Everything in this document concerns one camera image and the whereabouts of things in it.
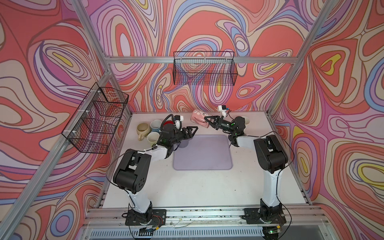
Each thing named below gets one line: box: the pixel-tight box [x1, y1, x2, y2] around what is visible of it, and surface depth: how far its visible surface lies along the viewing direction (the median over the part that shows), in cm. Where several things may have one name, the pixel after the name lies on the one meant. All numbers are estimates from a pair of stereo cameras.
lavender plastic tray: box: [173, 134, 233, 170], surface depth 97 cm
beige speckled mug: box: [136, 122, 152, 142], surface depth 101 cm
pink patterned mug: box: [190, 110, 212, 128], surface depth 88 cm
